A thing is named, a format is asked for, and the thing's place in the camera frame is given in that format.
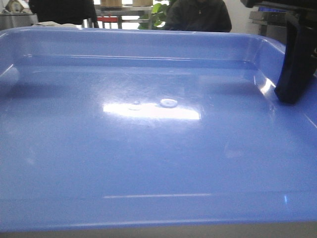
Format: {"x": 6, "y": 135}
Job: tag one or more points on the green plant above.
{"x": 160, "y": 9}

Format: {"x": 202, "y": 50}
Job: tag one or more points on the person in dark jacket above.
{"x": 198, "y": 15}

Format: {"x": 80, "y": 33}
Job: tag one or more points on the person in black clothes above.
{"x": 64, "y": 11}

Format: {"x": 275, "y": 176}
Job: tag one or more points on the background metal shelving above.
{"x": 114, "y": 14}

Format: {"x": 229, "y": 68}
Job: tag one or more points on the blue plastic tray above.
{"x": 131, "y": 133}

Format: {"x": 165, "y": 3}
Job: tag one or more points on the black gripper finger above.
{"x": 300, "y": 59}

